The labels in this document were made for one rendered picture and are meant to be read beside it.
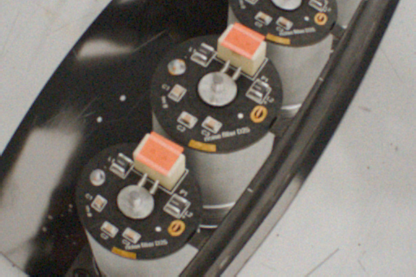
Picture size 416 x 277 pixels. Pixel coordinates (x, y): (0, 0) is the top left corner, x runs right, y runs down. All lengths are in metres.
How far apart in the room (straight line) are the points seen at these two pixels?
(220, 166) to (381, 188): 0.07
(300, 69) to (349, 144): 0.05
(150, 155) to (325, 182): 0.08
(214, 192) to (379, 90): 0.08
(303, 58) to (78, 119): 0.07
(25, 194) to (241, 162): 0.07
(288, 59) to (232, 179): 0.03
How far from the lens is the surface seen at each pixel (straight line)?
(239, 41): 0.20
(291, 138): 0.20
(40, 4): 0.29
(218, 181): 0.21
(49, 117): 0.26
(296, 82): 0.22
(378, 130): 0.27
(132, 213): 0.19
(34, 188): 0.25
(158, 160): 0.19
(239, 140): 0.20
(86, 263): 0.23
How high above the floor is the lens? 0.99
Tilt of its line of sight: 63 degrees down
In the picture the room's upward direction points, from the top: 4 degrees clockwise
